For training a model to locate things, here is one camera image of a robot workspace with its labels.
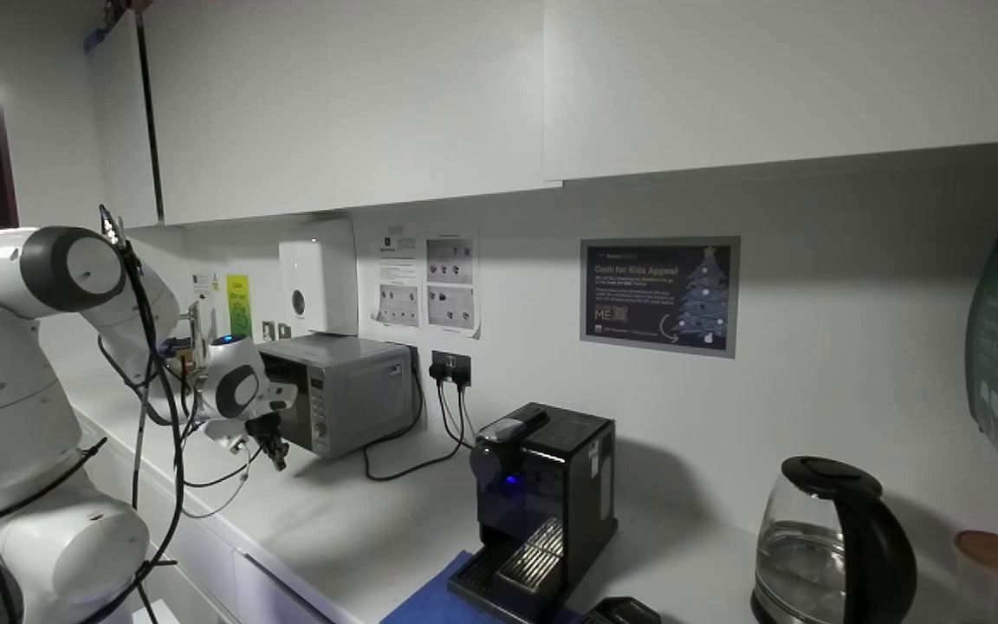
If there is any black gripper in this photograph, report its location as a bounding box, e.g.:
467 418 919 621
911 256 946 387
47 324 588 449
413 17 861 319
243 406 295 475

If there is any silver microwave oven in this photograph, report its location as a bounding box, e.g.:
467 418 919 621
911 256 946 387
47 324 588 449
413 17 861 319
255 331 426 465

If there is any white paper towel dispenser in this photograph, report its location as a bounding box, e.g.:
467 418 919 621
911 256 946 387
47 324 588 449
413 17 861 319
276 235 328 340

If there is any grey socket picture notice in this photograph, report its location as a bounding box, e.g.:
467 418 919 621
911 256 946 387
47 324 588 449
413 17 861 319
374 282 426 332
422 235 478 289
422 286 480 335

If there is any blue mat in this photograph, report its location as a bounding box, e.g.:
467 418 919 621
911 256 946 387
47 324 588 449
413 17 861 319
376 547 594 624

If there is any white notice with round logo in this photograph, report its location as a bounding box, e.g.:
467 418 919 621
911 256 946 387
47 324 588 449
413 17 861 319
376 229 422 264

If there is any black coffee machine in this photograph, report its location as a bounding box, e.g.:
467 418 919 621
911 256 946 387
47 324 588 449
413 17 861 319
445 399 620 624

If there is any small black flat object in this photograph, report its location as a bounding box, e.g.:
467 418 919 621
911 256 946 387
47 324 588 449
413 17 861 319
581 593 668 624

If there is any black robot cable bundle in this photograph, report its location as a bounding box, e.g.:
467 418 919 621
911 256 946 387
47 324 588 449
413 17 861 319
80 201 265 624

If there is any black microwave power cable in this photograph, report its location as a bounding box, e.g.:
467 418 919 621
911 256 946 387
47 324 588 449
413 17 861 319
361 379 463 485

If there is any green yellow wall sign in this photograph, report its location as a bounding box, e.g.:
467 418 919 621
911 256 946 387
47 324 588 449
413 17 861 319
220 271 255 345

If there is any black coffee machine cable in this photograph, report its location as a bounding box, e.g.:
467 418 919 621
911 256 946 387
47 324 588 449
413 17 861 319
449 382 480 451

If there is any wall socket with black plugs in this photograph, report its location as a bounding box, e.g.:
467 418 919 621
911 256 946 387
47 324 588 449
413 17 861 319
426 348 478 391

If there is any white wall cabinet door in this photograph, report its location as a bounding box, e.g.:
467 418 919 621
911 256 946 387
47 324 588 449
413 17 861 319
540 0 998 184
136 0 561 229
84 8 162 234

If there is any dark framed wall poster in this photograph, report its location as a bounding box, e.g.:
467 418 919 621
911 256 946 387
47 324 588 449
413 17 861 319
577 235 745 360

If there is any glass kettle black handle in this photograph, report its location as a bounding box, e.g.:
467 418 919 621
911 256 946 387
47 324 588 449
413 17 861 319
747 456 921 624

